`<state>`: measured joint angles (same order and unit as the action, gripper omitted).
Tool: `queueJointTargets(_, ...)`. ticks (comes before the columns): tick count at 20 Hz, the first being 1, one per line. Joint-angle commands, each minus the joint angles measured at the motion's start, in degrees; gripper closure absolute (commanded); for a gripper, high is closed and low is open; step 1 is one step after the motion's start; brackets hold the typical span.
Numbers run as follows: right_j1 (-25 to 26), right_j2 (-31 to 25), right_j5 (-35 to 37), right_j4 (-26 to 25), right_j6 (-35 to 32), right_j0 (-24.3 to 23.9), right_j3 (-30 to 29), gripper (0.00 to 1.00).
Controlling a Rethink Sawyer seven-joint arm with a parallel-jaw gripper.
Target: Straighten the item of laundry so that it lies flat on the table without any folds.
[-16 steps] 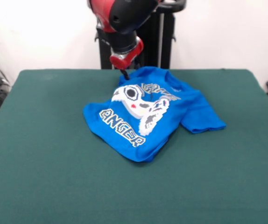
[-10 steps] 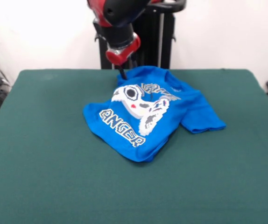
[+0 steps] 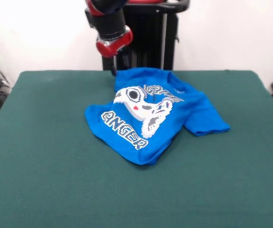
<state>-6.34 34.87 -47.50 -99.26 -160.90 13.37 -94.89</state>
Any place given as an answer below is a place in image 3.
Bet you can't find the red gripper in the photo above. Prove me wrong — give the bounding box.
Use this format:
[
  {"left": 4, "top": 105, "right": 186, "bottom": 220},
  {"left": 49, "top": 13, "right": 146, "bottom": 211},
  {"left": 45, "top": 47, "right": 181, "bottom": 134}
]
[{"left": 96, "top": 25, "right": 134, "bottom": 76}]

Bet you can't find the blue game-controller print t-shirt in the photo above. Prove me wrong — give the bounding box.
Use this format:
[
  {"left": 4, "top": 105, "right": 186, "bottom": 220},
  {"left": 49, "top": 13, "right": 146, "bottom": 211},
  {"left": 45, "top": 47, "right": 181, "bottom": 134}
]
[{"left": 84, "top": 67, "right": 231, "bottom": 166}]

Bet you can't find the dark green table cloth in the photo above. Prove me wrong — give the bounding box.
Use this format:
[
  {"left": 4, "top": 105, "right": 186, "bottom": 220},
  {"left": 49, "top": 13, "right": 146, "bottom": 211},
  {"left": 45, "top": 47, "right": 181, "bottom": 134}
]
[{"left": 0, "top": 70, "right": 273, "bottom": 228}]

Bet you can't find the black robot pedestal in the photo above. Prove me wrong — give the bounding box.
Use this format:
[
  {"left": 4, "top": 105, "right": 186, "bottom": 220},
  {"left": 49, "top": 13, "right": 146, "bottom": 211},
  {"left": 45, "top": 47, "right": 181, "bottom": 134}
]
[{"left": 102, "top": 0, "right": 190, "bottom": 71}]

